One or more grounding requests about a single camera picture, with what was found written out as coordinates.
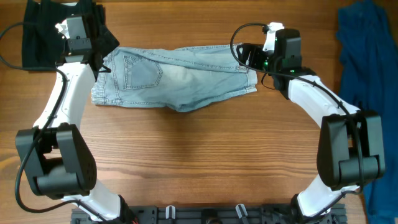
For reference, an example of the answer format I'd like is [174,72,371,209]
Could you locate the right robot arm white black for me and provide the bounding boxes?
[230,24,386,223]

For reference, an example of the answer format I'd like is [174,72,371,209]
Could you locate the right black cable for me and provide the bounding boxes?
[229,22,364,200]

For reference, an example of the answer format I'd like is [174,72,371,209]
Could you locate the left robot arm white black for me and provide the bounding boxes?
[14,14,131,223]

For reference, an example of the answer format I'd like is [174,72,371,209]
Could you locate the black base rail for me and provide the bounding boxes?
[70,203,348,224]

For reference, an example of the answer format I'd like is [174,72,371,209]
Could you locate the left black cable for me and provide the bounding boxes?
[0,21,103,223]

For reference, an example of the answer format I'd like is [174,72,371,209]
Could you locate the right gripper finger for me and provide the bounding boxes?
[238,54,258,71]
[236,43,257,61]

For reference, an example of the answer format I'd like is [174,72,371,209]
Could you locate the light blue denim shorts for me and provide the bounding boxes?
[91,45,257,112]

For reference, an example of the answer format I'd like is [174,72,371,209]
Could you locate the black folded garment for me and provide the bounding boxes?
[22,0,105,67]

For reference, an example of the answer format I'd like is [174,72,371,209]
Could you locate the black cable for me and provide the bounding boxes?
[0,21,103,223]
[229,22,364,200]

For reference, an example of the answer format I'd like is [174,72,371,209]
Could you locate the dark blue garment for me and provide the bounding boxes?
[336,1,397,223]

